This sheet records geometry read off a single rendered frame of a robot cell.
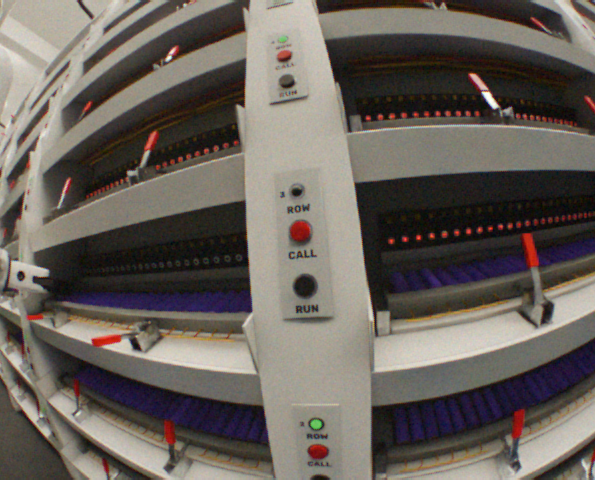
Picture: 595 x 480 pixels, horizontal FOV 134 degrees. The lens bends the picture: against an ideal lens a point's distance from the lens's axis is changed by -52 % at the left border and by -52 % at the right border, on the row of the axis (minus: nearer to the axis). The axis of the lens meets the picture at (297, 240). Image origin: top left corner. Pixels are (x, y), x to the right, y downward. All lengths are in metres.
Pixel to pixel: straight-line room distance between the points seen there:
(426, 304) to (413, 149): 0.15
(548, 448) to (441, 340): 0.27
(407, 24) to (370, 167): 0.22
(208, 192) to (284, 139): 0.09
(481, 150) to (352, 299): 0.18
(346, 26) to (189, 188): 0.27
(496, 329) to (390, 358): 0.11
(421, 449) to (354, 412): 0.15
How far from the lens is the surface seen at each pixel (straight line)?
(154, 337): 0.34
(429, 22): 0.39
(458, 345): 0.25
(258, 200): 0.23
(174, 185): 0.29
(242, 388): 0.26
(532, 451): 0.42
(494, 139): 0.28
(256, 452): 0.38
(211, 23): 0.64
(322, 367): 0.22
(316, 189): 0.21
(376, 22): 0.37
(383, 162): 0.23
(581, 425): 0.49
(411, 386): 0.24
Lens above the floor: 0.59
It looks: 8 degrees up
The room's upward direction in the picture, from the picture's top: 5 degrees counter-clockwise
